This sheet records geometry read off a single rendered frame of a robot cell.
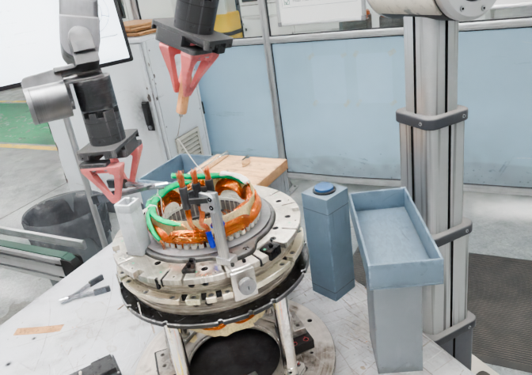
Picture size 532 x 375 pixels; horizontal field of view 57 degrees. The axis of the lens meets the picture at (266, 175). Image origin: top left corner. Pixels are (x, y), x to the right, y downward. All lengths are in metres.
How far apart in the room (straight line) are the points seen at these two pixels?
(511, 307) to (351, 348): 1.46
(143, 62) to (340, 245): 2.17
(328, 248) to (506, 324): 1.36
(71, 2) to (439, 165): 0.72
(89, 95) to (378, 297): 0.57
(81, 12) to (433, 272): 0.65
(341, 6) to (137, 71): 1.24
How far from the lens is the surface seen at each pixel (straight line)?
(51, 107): 0.80
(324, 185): 1.05
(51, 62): 1.80
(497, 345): 2.23
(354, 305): 1.13
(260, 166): 1.13
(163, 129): 3.13
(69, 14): 0.83
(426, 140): 1.01
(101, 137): 0.81
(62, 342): 1.25
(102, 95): 0.80
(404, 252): 0.85
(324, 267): 1.11
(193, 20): 0.71
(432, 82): 0.99
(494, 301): 2.43
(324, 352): 1.00
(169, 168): 1.28
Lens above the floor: 1.48
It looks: 23 degrees down
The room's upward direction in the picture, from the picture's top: 8 degrees counter-clockwise
